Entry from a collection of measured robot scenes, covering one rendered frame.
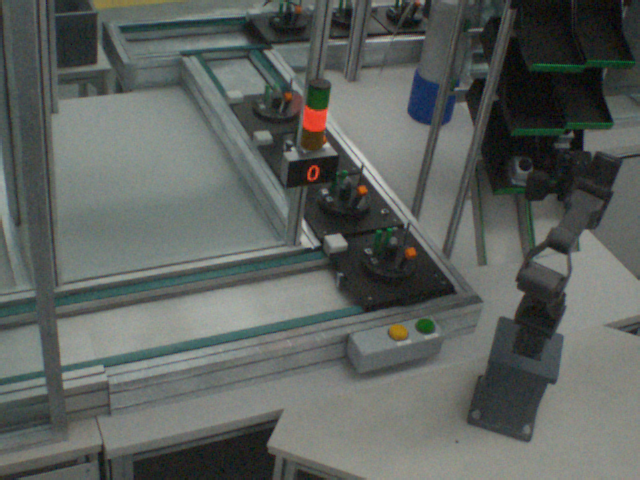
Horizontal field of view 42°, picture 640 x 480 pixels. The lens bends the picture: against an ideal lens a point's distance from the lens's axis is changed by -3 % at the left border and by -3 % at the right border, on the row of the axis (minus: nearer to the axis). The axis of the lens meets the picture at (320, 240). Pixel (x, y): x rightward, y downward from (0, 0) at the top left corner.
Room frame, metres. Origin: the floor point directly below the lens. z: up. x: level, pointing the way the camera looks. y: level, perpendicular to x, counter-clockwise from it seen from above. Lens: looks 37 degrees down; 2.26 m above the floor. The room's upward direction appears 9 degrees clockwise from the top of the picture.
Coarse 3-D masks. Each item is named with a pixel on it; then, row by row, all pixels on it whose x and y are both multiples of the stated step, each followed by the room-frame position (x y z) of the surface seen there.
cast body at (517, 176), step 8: (512, 160) 1.72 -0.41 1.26; (520, 160) 1.71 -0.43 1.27; (528, 160) 1.71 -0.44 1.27; (504, 168) 1.74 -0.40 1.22; (512, 168) 1.71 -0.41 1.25; (520, 168) 1.69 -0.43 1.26; (528, 168) 1.69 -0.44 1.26; (512, 176) 1.70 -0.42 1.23; (520, 176) 1.69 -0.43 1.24; (512, 184) 1.69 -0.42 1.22; (520, 184) 1.69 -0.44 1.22
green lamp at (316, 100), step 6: (312, 90) 1.62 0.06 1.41; (318, 90) 1.62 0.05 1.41; (324, 90) 1.63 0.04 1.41; (330, 90) 1.64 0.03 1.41; (306, 96) 1.64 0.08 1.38; (312, 96) 1.62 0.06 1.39; (318, 96) 1.62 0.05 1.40; (324, 96) 1.63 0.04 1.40; (306, 102) 1.64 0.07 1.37; (312, 102) 1.62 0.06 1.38; (318, 102) 1.62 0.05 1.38; (324, 102) 1.63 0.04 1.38; (312, 108) 1.62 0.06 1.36; (318, 108) 1.62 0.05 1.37; (324, 108) 1.63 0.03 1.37
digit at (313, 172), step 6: (306, 162) 1.61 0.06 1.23; (312, 162) 1.62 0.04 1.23; (318, 162) 1.63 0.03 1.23; (306, 168) 1.61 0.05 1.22; (312, 168) 1.62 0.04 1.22; (318, 168) 1.63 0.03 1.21; (306, 174) 1.62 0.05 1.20; (312, 174) 1.62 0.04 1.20; (318, 174) 1.63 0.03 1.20; (306, 180) 1.62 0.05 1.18; (312, 180) 1.62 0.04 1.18; (318, 180) 1.63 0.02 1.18
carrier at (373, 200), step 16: (336, 176) 1.89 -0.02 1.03; (352, 176) 2.00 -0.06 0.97; (320, 192) 1.86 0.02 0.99; (336, 192) 1.88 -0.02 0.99; (352, 192) 1.89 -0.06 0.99; (368, 192) 1.93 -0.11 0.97; (304, 208) 1.81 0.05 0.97; (320, 208) 1.82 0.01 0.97; (336, 208) 1.81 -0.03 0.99; (352, 208) 1.80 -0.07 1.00; (368, 208) 1.83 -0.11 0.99; (384, 208) 1.87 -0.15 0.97; (320, 224) 1.75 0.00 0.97; (336, 224) 1.76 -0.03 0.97; (352, 224) 1.77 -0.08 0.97; (368, 224) 1.78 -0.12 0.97; (384, 224) 1.80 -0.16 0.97; (400, 224) 1.81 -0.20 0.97; (320, 240) 1.70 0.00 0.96
